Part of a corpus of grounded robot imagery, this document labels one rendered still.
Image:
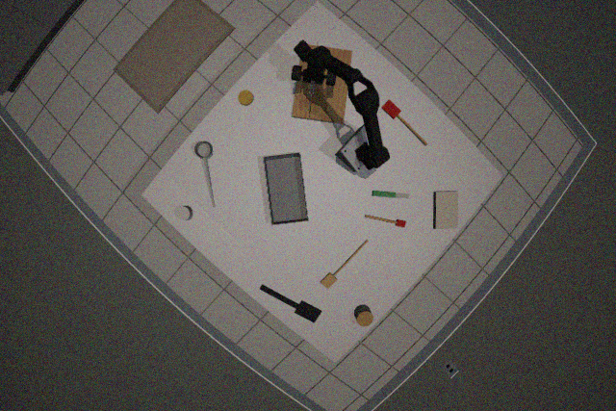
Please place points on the black spatula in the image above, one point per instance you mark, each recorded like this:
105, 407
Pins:
304, 309

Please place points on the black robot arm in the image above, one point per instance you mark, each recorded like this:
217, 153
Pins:
365, 103

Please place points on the red spatula with wooden handle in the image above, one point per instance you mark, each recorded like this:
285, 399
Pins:
392, 110

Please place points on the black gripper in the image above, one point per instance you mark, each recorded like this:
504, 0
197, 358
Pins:
307, 77

